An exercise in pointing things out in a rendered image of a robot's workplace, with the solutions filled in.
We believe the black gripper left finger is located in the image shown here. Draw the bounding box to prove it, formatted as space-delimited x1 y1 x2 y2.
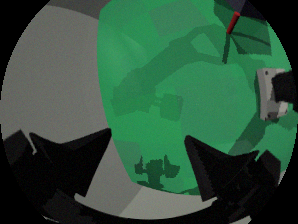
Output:
29 128 112 197

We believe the red peg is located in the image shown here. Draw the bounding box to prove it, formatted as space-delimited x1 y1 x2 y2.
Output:
226 12 241 35

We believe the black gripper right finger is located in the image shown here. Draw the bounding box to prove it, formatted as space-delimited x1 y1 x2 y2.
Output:
185 135 259 201

